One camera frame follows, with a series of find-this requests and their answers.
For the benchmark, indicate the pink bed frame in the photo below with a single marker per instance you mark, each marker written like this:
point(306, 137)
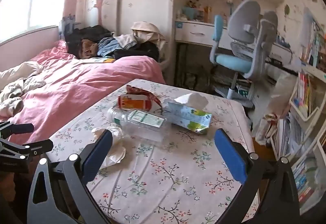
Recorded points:
point(28, 40)

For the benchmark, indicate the stack of books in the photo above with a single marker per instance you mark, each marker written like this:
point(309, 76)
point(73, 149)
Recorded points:
point(287, 132)

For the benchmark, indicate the grey and blue desk chair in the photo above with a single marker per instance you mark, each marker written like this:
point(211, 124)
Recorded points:
point(234, 61)

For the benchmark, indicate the white book cart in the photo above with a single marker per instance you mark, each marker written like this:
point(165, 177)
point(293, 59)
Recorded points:
point(314, 122)

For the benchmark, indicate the black garment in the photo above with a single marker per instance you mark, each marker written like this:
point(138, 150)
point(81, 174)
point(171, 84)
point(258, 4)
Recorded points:
point(138, 53)

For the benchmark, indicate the orange and white packet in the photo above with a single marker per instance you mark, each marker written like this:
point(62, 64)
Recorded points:
point(132, 104)

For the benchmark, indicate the white plastic bag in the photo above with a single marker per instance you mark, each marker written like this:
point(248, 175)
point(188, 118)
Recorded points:
point(282, 91)

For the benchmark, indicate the beige crumpled blanket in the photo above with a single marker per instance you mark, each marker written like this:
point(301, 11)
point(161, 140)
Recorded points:
point(17, 86)

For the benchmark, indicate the red snack wrapper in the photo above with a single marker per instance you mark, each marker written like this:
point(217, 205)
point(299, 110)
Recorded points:
point(142, 91)

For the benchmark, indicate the blue jeans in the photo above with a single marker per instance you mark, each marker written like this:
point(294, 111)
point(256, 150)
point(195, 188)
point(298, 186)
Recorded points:
point(107, 45)

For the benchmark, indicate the pink duvet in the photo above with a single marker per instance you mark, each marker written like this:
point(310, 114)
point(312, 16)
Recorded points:
point(76, 86)

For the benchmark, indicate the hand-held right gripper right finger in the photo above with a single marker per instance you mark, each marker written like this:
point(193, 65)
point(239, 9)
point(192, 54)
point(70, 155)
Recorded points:
point(230, 155)

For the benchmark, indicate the row of colourful books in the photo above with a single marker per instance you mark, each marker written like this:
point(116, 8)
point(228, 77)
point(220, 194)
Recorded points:
point(304, 91)

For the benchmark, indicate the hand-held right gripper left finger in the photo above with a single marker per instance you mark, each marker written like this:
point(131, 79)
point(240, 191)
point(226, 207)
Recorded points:
point(98, 155)

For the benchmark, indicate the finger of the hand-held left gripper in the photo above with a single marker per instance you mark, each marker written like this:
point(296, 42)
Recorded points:
point(20, 128)
point(33, 149)

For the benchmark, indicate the floral tablecloth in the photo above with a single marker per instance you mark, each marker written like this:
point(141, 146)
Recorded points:
point(163, 175)

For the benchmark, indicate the thin book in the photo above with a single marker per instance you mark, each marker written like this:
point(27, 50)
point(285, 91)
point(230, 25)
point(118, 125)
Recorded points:
point(98, 60)

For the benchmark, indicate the black clothes pile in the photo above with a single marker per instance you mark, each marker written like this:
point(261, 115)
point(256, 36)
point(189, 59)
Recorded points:
point(86, 34)

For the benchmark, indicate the brown garment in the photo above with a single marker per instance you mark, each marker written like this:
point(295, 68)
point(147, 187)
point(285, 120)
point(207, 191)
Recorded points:
point(87, 49)

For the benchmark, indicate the white garment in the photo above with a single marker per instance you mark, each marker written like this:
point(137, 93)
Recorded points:
point(126, 40)

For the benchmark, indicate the beige cloth bag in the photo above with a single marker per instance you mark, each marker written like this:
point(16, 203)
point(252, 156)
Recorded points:
point(147, 31)

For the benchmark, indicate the clear plastic bottle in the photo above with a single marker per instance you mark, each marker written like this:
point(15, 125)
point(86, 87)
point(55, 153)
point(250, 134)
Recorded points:
point(142, 117)

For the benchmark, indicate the blue and green tissue pack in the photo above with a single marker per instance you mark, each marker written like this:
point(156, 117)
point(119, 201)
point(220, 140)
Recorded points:
point(188, 115)

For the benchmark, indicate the paper bag with red ribbon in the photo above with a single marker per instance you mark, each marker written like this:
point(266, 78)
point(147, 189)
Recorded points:
point(266, 124)

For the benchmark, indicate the white desk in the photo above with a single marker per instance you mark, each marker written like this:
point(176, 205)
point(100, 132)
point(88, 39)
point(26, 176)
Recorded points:
point(196, 33)

